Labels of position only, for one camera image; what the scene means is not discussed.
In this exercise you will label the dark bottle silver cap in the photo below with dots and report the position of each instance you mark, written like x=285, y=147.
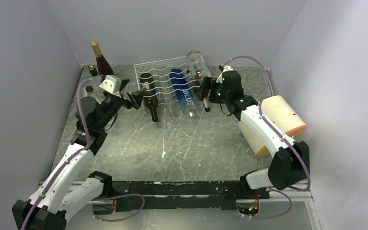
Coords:
x=196, y=86

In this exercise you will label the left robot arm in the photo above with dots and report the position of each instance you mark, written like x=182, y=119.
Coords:
x=53, y=204

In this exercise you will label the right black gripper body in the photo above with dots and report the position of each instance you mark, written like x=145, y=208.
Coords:
x=217, y=94

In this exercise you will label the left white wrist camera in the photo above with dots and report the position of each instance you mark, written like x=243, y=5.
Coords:
x=112, y=85

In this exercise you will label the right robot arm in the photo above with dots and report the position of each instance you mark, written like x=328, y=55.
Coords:
x=290, y=159

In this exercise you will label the clear bottle orange label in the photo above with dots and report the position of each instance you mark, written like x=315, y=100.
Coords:
x=94, y=72

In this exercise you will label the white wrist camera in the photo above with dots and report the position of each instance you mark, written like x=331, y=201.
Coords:
x=112, y=85
x=225, y=68

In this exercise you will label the dark green wine bottle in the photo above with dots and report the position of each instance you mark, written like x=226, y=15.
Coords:
x=150, y=99

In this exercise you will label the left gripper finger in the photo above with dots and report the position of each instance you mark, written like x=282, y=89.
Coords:
x=132, y=102
x=139, y=94

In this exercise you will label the blue vodka bottle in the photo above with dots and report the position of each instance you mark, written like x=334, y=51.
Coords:
x=182, y=92

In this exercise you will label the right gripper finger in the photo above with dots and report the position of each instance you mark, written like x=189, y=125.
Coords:
x=206, y=84
x=203, y=92

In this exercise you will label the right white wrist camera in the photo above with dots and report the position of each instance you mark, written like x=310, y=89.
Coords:
x=225, y=68

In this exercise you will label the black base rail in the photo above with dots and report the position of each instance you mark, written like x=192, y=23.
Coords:
x=226, y=195

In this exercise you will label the cream cylindrical container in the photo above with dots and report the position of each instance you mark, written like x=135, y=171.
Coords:
x=282, y=115

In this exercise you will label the white wire wine rack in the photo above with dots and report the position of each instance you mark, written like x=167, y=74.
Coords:
x=160, y=71

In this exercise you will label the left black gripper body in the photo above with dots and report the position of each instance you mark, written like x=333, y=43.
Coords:
x=117, y=101

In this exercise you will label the dark red wine bottle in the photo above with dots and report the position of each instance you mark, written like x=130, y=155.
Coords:
x=103, y=66

